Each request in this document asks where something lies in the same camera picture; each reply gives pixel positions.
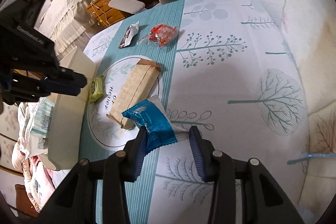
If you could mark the white plastic bin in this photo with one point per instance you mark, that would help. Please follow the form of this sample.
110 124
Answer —
68 113

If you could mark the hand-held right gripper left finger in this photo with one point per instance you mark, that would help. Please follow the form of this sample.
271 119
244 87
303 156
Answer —
136 167

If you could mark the tree print tablecloth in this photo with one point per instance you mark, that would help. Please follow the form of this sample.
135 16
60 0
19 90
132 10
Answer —
236 69

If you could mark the green snack packet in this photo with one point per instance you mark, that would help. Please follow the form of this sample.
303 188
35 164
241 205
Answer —
96 88

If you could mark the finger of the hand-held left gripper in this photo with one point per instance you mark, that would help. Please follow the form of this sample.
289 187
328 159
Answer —
60 89
74 78

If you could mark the blue snack packet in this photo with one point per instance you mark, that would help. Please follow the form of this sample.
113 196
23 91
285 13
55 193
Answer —
152 121

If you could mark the white lace cover cloth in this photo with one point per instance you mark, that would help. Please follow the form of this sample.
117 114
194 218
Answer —
65 8

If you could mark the beige snack packet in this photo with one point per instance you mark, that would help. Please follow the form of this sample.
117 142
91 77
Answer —
134 90

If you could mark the white striped snack packet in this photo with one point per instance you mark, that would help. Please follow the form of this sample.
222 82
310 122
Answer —
39 123

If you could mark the pink blanket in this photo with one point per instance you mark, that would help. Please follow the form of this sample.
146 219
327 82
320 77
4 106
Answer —
39 179

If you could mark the floral blanket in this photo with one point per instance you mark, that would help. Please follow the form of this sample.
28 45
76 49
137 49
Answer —
23 115

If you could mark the black and silver snack packet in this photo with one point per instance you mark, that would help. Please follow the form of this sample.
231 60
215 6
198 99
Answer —
129 35

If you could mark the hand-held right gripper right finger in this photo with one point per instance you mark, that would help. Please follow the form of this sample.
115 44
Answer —
197 154

